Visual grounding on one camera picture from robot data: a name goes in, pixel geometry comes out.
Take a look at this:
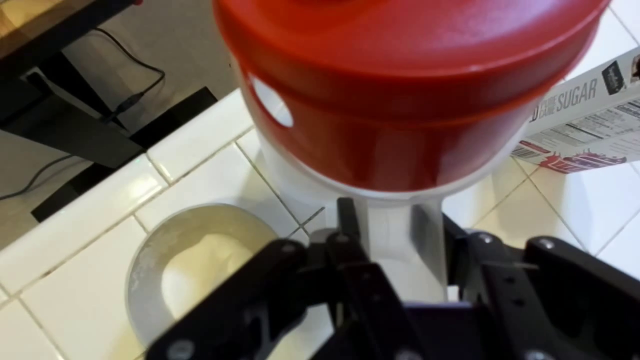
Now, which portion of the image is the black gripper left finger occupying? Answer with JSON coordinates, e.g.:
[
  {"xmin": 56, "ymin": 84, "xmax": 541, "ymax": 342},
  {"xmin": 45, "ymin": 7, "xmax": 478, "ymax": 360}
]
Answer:
[{"xmin": 334, "ymin": 195, "xmax": 376, "ymax": 270}]

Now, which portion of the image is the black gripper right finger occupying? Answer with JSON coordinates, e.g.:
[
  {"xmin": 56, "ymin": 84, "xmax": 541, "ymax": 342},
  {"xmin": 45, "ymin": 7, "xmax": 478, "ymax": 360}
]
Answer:
[{"xmin": 442, "ymin": 212, "xmax": 471, "ymax": 295}]

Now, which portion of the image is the translucent pitcher with red lid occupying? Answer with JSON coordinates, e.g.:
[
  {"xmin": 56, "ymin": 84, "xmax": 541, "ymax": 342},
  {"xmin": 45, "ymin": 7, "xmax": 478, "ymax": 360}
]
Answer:
[{"xmin": 211, "ymin": 0, "xmax": 612, "ymax": 303}]

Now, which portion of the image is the granulated sugar box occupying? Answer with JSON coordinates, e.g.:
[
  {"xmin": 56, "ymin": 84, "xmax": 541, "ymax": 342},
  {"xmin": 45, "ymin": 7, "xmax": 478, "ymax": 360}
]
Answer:
[{"xmin": 510, "ymin": 46, "xmax": 640, "ymax": 178}]

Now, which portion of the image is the beige ceramic bowl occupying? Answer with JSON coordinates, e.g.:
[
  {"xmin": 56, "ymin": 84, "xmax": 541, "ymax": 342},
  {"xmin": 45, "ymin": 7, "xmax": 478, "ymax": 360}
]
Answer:
[{"xmin": 123, "ymin": 202, "xmax": 300, "ymax": 350}]

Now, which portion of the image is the wooden table top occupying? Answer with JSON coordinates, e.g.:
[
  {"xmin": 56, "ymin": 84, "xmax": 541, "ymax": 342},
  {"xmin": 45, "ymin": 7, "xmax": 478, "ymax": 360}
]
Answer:
[{"xmin": 0, "ymin": 0, "xmax": 95, "ymax": 59}]

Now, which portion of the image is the black floor cable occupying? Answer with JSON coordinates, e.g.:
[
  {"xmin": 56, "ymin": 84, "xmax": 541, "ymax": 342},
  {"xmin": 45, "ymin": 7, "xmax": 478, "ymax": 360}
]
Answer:
[{"xmin": 0, "ymin": 26, "xmax": 167, "ymax": 204}]

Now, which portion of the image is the black metal table frame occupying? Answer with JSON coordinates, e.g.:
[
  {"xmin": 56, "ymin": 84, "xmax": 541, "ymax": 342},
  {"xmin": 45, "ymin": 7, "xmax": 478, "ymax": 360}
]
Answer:
[{"xmin": 0, "ymin": 0, "xmax": 219, "ymax": 223}]

